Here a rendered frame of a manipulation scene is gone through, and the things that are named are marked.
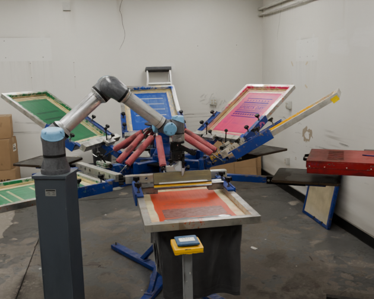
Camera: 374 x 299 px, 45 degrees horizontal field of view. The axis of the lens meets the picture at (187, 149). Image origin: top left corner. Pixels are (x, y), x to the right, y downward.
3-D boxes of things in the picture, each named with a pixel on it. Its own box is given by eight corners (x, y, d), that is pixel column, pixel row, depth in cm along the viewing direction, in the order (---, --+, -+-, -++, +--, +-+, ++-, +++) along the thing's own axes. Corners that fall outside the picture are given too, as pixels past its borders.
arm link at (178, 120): (168, 115, 272) (181, 114, 275) (168, 133, 274) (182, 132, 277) (172, 116, 265) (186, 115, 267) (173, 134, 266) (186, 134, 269)
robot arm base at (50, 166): (35, 175, 231) (34, 156, 230) (47, 168, 246) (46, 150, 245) (63, 175, 230) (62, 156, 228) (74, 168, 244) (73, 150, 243)
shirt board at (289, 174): (341, 181, 336) (341, 171, 335) (339, 196, 299) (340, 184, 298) (174, 171, 381) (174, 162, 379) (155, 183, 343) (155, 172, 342)
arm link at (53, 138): (43, 156, 229) (40, 130, 226) (41, 152, 241) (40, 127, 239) (67, 154, 233) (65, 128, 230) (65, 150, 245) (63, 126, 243)
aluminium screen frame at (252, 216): (261, 223, 226) (261, 215, 225) (145, 232, 215) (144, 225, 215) (221, 184, 302) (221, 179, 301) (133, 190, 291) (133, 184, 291)
